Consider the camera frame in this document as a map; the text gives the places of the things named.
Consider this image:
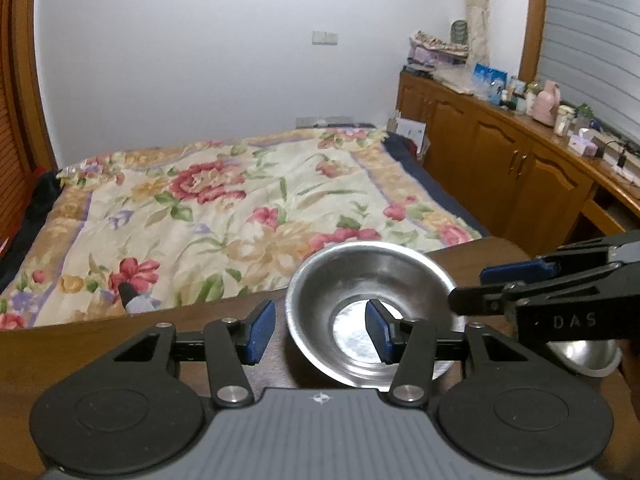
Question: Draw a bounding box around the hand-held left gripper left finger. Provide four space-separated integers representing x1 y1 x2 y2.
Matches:
100 300 276 409

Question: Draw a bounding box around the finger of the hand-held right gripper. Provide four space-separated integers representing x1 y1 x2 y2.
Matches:
447 255 640 317
479 230 640 287

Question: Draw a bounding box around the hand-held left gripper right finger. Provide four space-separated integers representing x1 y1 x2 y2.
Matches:
366 298 541 408

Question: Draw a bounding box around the small steel bowl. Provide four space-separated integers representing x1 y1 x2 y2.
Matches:
284 242 466 390
546 338 625 378

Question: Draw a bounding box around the small pale bottle dark cap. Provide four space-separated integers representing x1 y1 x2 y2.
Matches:
117 282 154 314

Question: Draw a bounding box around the wooden cabinet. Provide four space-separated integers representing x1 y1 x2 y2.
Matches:
397 70 640 262

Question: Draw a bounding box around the floral blanket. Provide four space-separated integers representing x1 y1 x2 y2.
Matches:
0 127 484 332

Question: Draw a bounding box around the purple tissue box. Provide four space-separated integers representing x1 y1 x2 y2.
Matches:
567 128 601 159

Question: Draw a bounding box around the white extension socket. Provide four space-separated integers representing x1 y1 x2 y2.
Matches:
597 134 640 184

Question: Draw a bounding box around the white jar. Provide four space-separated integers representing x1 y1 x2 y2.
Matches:
553 104 574 136

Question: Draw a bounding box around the pink thermos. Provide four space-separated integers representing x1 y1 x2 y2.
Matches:
532 79 561 127

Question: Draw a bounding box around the white paper box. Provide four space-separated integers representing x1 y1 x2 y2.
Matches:
387 109 429 161

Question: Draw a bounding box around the cluster of small bottles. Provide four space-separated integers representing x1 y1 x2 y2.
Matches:
499 75 544 116

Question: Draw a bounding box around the blue printed box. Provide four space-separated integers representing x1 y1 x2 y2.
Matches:
472 62 509 104

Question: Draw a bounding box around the clear plastic bag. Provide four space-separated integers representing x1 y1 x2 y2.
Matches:
432 64 481 96

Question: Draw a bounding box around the stack of folded cloths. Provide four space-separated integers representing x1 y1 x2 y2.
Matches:
407 31 471 74

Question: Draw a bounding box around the grey window blind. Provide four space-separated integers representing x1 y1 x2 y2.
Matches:
537 0 640 157

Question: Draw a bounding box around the cream patterned curtain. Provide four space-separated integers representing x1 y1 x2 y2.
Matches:
462 0 494 69

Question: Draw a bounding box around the wooden louvered wardrobe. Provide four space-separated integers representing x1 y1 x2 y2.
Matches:
0 0 59 242

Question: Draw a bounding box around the wall power strip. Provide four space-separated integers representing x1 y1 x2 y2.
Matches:
295 114 354 129

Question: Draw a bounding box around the wooden window frame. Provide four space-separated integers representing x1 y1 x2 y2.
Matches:
518 0 551 84

